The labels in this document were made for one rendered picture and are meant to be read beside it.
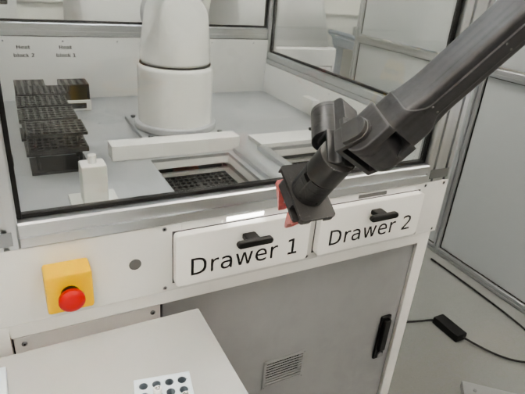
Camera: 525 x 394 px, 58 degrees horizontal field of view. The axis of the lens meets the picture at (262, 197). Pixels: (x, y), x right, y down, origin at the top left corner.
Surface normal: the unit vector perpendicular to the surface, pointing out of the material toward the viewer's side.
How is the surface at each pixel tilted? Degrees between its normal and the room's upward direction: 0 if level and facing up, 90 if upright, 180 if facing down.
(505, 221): 90
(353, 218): 90
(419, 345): 1
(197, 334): 0
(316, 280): 90
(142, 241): 90
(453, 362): 0
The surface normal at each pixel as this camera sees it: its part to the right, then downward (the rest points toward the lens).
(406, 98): -0.52, -0.48
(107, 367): 0.07, -0.90
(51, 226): 0.46, 0.41
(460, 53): -0.69, -0.35
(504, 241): -0.89, 0.13
